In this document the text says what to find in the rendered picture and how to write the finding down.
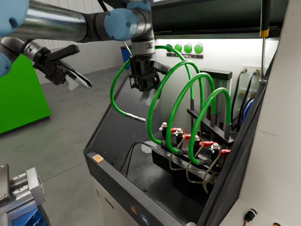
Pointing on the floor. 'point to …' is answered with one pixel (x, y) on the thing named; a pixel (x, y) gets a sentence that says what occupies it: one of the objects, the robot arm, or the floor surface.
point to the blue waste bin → (126, 54)
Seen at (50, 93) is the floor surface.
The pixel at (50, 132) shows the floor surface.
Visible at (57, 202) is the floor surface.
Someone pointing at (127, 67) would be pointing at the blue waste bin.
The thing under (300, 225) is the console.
